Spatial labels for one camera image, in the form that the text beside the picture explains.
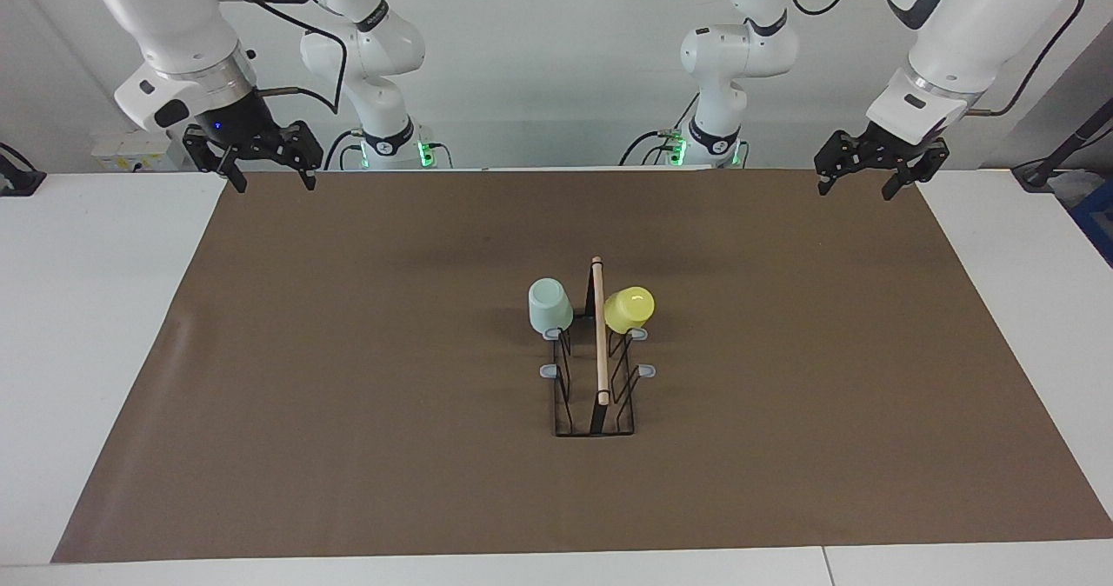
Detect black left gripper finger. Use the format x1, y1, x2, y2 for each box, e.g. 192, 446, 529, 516
278, 121, 324, 191
183, 130, 247, 194

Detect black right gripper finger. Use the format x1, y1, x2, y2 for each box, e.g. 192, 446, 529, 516
881, 141, 949, 202
816, 130, 866, 197

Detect yellow plastic cup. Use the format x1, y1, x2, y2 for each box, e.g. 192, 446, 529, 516
604, 287, 656, 335

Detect pale green plastic cup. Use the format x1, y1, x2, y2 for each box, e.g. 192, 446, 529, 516
528, 278, 575, 336

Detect white power strip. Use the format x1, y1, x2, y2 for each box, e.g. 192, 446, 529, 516
91, 128, 188, 172

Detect black stand pole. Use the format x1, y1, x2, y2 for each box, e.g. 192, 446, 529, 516
1011, 99, 1113, 191

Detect blue box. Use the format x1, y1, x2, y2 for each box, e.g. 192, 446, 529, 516
1071, 177, 1113, 265

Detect black table clamp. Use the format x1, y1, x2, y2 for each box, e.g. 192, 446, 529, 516
0, 143, 46, 197

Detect brown table mat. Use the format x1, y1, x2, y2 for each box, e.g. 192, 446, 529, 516
50, 167, 1113, 563

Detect black right base cables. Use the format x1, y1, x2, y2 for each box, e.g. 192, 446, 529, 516
324, 130, 366, 171

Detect black base cables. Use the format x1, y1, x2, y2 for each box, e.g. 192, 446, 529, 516
619, 95, 701, 167
324, 130, 366, 171

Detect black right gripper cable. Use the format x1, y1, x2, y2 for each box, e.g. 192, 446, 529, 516
252, 0, 349, 116

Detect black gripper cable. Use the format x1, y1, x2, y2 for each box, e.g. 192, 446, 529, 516
778, 0, 1088, 117
252, 0, 349, 116

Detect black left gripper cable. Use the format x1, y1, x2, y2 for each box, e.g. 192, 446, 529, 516
778, 0, 1088, 117

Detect black left base cables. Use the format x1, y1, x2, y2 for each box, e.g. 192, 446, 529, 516
619, 95, 701, 167

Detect black wire cup rack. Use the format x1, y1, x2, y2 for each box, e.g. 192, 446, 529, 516
539, 256, 657, 437

